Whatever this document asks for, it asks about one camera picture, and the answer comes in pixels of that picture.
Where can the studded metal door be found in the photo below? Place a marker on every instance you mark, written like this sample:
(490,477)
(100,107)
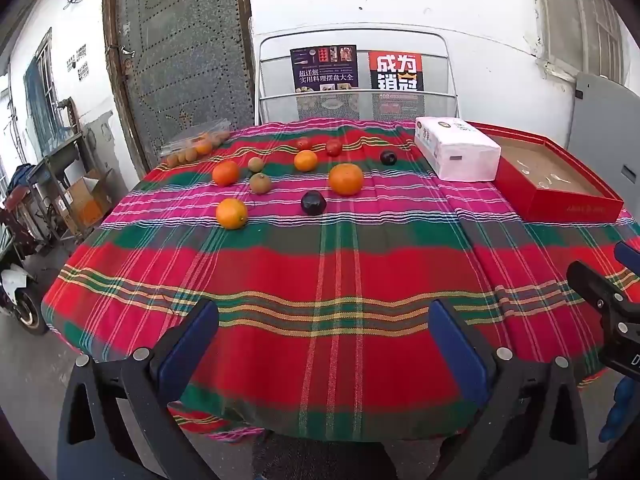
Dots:
(185,60)

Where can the small yellowish orange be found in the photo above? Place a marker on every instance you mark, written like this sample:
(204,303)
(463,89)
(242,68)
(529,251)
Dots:
(305,160)

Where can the pile of tan round fruits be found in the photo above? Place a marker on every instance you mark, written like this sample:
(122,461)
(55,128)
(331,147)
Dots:
(185,155)

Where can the red cardboard box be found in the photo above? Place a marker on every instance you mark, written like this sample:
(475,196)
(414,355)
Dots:
(570,207)

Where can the clear plastic clamshell container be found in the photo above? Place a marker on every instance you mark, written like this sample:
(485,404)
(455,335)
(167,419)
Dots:
(172,150)

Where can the deep orange mandarin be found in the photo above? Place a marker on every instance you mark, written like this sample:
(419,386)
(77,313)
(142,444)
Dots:
(226,173)
(346,179)

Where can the dark purple plum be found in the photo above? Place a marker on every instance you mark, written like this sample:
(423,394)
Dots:
(313,203)
(388,158)

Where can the brown kiwi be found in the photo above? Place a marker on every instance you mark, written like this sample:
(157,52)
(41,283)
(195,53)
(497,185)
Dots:
(260,183)
(255,164)

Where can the grey metal cart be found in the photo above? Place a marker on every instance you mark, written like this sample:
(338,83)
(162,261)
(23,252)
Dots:
(55,160)

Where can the person's right hand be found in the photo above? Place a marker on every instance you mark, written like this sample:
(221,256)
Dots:
(625,405)

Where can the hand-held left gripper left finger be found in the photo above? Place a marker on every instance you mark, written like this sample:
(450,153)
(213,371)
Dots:
(187,345)

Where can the red tomato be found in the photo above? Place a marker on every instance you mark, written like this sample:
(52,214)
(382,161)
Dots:
(334,147)
(303,143)

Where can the grey metal mesh rack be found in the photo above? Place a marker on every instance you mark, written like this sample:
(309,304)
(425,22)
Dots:
(275,80)

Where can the small orange in clamshell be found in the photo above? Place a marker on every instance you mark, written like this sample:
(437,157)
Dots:
(202,147)

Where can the parked scooter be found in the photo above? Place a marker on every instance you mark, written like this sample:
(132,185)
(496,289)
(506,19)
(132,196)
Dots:
(20,290)

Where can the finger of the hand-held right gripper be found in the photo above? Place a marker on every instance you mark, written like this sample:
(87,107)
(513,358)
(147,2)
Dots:
(597,287)
(629,257)

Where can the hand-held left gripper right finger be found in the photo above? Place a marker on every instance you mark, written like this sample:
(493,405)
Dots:
(457,350)

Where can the red green plaid tablecloth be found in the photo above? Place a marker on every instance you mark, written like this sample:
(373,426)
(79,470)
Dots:
(325,270)

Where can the dark cookbook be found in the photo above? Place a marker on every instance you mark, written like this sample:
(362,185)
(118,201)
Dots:
(324,67)

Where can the brown cardboard carton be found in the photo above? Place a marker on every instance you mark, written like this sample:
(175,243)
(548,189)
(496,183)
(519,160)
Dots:
(90,200)

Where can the barred blue window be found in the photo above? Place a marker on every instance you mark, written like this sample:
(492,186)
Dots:
(42,95)

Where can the white tissue pack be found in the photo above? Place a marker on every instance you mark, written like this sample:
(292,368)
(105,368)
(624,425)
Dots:
(457,150)

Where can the wall notices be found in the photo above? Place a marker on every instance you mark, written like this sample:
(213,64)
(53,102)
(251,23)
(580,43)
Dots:
(80,62)

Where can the grey electrical cabinet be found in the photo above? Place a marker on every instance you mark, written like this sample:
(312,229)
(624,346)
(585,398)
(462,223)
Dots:
(605,115)

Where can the red and black book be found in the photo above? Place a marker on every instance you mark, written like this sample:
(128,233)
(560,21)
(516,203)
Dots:
(396,72)

